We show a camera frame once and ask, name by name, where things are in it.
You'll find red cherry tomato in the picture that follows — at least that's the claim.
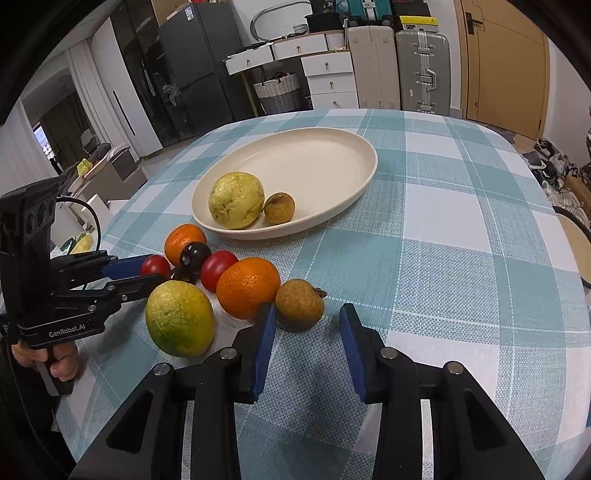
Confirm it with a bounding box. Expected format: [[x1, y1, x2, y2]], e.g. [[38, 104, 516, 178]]
[[141, 255, 171, 279], [201, 250, 239, 293]]

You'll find green yellow guava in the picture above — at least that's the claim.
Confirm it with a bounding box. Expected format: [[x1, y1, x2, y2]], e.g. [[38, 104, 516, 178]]
[[145, 280, 216, 357]]

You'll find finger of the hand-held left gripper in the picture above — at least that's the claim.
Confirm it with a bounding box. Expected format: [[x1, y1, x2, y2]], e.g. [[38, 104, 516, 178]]
[[60, 275, 168, 319], [51, 253, 157, 289]]

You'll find dark glass cabinet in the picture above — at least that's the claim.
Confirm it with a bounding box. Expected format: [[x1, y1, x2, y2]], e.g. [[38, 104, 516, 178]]
[[110, 0, 165, 153]]

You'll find white drawer desk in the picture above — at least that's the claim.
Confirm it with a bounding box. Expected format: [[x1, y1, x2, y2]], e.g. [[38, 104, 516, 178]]
[[224, 32, 359, 112]]

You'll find pale yellow guava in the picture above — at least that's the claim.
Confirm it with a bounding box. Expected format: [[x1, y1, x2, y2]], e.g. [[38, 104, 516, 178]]
[[209, 172, 265, 230]]

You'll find stack of black shoe boxes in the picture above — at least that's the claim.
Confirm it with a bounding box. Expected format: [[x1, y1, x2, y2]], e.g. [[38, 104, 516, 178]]
[[392, 0, 437, 19]]

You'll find dark grey fridge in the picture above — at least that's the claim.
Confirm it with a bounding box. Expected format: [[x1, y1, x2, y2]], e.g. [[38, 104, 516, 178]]
[[157, 2, 237, 136]]

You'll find yellow and black box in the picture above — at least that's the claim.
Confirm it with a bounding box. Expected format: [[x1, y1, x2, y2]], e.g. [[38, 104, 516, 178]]
[[399, 16, 439, 32]]

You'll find oval metal ring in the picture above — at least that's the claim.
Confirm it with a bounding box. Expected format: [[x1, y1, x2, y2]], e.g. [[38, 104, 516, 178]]
[[250, 7, 311, 42]]

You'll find silver suitcase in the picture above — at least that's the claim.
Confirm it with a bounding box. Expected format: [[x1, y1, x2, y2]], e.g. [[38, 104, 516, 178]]
[[396, 28, 452, 116]]

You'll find brown longan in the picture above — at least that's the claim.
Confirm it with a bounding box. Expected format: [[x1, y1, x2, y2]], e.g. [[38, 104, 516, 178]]
[[263, 192, 296, 226], [276, 279, 328, 325]]

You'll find small orange mandarin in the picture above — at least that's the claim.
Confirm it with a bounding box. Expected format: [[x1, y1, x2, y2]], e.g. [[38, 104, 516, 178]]
[[165, 224, 208, 267]]

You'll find woven laundry basket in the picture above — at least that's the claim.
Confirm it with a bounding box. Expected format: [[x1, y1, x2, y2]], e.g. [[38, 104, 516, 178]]
[[253, 72, 304, 114]]

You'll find person's left hand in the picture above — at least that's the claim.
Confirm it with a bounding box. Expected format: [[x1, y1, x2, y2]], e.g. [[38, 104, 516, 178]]
[[11, 342, 80, 382]]

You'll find beige suitcase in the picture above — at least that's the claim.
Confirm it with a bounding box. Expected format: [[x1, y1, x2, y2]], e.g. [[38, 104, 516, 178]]
[[346, 25, 402, 110]]

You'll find wooden door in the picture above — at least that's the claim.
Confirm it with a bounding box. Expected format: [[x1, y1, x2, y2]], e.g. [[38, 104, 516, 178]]
[[455, 0, 550, 140]]

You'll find teal suitcase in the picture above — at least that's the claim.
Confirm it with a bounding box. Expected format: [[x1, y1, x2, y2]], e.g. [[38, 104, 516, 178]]
[[358, 0, 393, 25]]

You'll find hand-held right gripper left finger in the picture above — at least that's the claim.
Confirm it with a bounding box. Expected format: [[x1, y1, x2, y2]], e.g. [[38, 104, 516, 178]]
[[69, 302, 278, 480]]

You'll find pile of shoes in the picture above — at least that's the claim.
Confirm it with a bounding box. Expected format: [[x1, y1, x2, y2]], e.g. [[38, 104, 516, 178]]
[[522, 137, 591, 217]]

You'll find beige low cabinet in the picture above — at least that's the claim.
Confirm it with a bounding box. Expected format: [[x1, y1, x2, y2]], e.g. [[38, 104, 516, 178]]
[[78, 144, 148, 200]]

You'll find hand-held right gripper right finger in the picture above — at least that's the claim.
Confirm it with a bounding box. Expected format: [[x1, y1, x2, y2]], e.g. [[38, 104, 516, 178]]
[[339, 303, 548, 480]]

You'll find black cable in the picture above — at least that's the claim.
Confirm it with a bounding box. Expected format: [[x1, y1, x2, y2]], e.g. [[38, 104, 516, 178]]
[[55, 197, 102, 254]]

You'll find round black-rimmed stool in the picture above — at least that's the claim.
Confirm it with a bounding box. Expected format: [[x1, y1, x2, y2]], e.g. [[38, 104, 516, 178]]
[[551, 206, 591, 288]]

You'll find large smooth orange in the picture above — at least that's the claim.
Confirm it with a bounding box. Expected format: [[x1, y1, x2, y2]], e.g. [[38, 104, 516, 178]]
[[216, 257, 281, 320]]

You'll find cream oval plate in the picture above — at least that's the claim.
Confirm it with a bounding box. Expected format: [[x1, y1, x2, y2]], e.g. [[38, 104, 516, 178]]
[[191, 128, 378, 239]]

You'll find dark purple plum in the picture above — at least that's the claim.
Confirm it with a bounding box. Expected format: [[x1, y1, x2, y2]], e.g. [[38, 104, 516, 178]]
[[180, 242, 212, 273]]

